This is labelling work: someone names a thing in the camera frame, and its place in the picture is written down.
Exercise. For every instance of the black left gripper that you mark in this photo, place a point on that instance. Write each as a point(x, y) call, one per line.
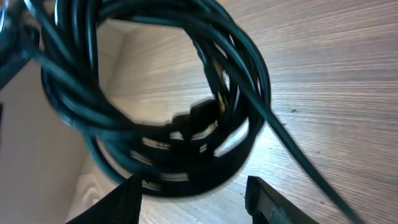
point(18, 40)

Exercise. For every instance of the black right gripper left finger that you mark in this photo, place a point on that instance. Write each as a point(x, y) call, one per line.
point(120, 206)

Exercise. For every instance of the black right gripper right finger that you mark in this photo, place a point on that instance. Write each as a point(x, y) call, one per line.
point(267, 206)

